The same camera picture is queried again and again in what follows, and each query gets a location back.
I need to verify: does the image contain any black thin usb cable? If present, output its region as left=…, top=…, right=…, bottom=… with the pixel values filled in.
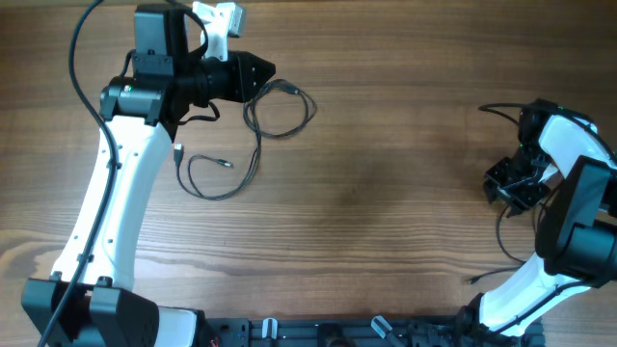
left=186, top=153, right=235, bottom=199

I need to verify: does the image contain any black thick usb cable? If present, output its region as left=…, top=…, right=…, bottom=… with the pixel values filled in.
left=173, top=78, right=318, bottom=201

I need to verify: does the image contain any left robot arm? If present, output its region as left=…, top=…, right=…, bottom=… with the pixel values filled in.
left=21, top=1, right=276, bottom=346

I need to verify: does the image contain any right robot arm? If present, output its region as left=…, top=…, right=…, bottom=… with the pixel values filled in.
left=450, top=98, right=616, bottom=346

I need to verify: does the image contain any right camera black cable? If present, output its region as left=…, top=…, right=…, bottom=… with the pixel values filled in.
left=477, top=102, right=617, bottom=338

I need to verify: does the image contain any camera black cable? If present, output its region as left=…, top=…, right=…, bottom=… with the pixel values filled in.
left=37, top=0, right=194, bottom=347
left=477, top=102, right=617, bottom=338

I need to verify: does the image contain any left camera black cable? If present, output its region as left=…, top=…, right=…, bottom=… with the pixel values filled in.
left=37, top=0, right=194, bottom=347

